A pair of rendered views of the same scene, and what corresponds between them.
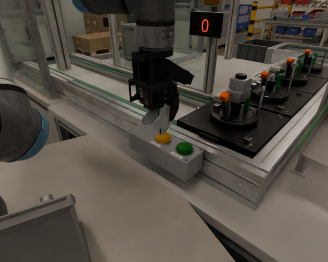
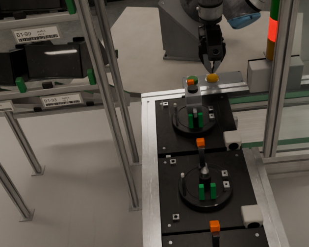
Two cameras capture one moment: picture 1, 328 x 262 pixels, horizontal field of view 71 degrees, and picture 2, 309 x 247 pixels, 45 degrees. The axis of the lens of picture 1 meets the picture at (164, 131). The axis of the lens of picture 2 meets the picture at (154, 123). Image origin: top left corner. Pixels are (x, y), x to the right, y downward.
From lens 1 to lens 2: 152 cm
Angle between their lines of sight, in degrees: 98
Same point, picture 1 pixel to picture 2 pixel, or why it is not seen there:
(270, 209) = (138, 121)
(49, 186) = (244, 58)
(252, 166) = (151, 98)
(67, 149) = not seen: hidden behind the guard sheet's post
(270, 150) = (149, 112)
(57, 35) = not seen: outside the picture
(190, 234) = (162, 88)
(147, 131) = (229, 77)
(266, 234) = (133, 109)
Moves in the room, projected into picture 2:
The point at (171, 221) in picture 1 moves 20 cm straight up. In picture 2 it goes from (174, 86) to (170, 42)
